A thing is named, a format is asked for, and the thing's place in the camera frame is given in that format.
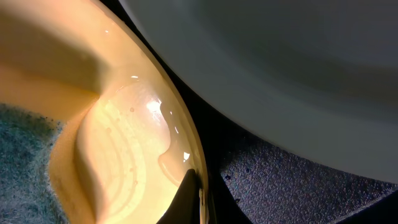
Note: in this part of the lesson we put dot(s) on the green yellow sponge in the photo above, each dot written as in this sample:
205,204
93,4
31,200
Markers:
27,140

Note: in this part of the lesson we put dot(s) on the black round tray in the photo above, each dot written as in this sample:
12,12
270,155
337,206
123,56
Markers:
255,181

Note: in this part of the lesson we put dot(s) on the yellow plate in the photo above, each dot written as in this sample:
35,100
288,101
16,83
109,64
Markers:
128,138

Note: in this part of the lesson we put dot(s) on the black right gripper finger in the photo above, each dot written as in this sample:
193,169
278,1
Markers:
185,206

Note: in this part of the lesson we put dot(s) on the mint green plate right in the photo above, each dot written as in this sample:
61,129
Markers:
315,77

